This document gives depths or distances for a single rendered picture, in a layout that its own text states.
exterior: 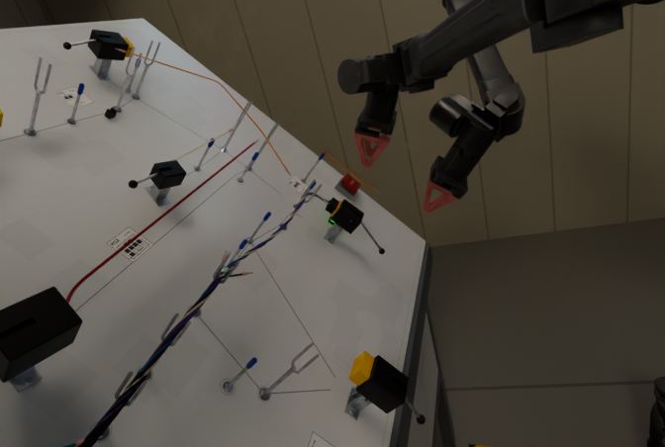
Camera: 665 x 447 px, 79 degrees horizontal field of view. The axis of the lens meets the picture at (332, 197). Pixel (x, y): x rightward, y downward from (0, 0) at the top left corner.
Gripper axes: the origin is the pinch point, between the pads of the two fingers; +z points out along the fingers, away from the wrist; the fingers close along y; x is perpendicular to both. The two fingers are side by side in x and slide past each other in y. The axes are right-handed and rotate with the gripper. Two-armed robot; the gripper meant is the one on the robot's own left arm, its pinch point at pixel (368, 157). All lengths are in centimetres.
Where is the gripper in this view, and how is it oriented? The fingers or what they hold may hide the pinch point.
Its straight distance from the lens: 83.0
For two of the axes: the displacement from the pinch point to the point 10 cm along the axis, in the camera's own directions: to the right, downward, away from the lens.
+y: -2.3, 4.8, -8.4
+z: -1.5, 8.4, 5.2
